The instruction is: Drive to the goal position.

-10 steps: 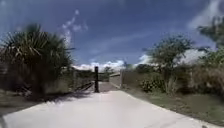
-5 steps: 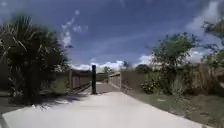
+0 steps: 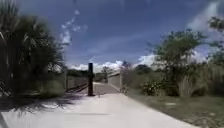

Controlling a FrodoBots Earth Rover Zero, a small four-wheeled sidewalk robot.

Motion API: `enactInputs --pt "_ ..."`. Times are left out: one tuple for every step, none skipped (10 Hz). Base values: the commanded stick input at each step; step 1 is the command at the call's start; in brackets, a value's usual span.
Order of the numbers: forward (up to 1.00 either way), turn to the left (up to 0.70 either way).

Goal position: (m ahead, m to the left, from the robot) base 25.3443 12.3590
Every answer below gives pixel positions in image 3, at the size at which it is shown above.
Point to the grass verge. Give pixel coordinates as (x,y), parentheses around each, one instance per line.
(33,99)
(186,110)

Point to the wooden bridge railing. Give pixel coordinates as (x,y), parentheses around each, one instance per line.
(76,84)
(115,81)

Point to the dark bollard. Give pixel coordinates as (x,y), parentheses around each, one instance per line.
(90,80)

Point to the bushes and small trees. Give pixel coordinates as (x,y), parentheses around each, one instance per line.
(173,63)

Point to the palm bushes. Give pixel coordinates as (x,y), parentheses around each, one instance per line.
(26,56)

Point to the wooden bridge deck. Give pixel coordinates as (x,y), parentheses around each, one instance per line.
(104,88)

